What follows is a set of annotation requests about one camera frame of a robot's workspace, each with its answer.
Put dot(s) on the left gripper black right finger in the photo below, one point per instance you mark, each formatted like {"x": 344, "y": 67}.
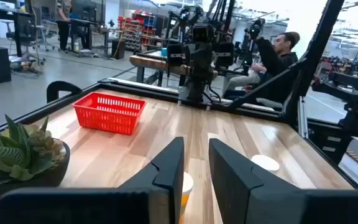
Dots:
{"x": 235, "y": 186}

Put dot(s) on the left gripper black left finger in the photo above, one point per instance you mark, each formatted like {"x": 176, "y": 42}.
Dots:
{"x": 176, "y": 174}

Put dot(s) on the person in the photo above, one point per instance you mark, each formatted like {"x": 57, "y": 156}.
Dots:
{"x": 275, "y": 59}
{"x": 63, "y": 31}

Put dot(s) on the orange pill bottle white cap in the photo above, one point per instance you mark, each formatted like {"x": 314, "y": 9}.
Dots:
{"x": 265, "y": 162}
{"x": 187, "y": 186}

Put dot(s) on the wooden workbench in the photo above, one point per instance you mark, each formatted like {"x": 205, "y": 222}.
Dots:
{"x": 154, "y": 63}

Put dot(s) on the black office chair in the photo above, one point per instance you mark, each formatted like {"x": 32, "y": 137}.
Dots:
{"x": 26, "y": 31}

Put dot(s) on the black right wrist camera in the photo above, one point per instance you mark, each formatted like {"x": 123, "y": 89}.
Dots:
{"x": 202, "y": 32}

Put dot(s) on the succulent plant in black pot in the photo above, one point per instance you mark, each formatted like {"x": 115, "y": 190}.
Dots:
{"x": 17, "y": 155}

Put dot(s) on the red parts bin shelf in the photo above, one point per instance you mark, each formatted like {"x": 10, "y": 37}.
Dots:
{"x": 135, "y": 31}

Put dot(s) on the red plastic basket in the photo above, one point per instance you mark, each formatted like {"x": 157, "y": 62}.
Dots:
{"x": 110, "y": 118}

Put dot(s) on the black metal table frame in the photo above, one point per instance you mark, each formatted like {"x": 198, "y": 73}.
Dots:
{"x": 141, "y": 90}

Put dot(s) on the black background robot arm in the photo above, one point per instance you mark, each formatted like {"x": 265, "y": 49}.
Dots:
{"x": 353, "y": 102}

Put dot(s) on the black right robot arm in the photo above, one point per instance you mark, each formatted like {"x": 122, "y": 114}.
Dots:
{"x": 197, "y": 90}

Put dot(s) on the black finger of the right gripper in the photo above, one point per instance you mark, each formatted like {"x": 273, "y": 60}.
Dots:
{"x": 224, "y": 53}
{"x": 176, "y": 55}

